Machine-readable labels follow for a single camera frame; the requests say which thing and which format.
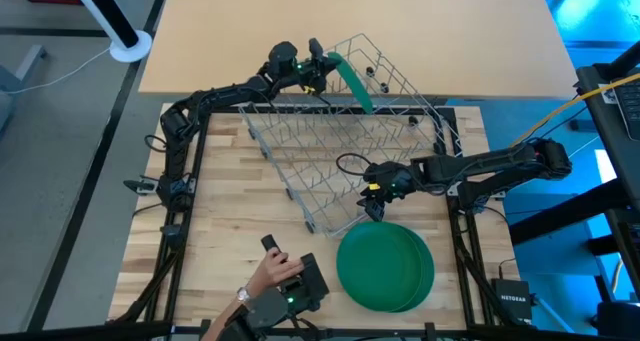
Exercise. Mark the silver wristwatch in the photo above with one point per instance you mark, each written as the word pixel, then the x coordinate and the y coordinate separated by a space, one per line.
pixel 243 295

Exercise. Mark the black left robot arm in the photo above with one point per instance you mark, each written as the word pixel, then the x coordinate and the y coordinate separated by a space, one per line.
pixel 225 92

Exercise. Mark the black laptop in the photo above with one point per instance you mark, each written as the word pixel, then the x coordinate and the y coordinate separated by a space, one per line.
pixel 630 106

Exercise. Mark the black aluminium table frame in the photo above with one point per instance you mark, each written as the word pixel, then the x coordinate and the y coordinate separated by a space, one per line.
pixel 350 332

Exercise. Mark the person's forearm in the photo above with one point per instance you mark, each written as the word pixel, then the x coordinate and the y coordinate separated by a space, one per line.
pixel 225 321

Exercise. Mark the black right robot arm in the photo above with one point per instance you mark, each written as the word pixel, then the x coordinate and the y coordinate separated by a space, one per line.
pixel 490 163

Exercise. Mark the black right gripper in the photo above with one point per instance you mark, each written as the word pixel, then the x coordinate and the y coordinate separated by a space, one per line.
pixel 392 178

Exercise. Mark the person's hand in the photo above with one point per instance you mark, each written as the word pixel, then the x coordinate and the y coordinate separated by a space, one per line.
pixel 275 273

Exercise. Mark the black Netgear network switch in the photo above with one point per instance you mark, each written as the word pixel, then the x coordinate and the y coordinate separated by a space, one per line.
pixel 512 301

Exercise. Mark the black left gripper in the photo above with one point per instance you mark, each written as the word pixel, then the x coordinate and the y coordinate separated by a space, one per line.
pixel 310 73

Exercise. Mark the tan wooden desk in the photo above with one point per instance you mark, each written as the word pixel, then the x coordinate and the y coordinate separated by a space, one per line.
pixel 225 31

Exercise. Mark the black white pole stand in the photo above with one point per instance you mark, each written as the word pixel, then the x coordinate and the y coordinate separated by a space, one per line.
pixel 131 47

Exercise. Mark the black equipment stand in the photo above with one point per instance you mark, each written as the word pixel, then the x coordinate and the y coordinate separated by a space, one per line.
pixel 595 116

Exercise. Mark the grey chair base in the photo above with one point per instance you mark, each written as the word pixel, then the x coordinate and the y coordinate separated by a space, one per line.
pixel 32 61

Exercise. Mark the green round plate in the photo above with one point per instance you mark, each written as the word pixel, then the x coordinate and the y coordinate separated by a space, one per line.
pixel 355 86
pixel 377 266
pixel 428 271

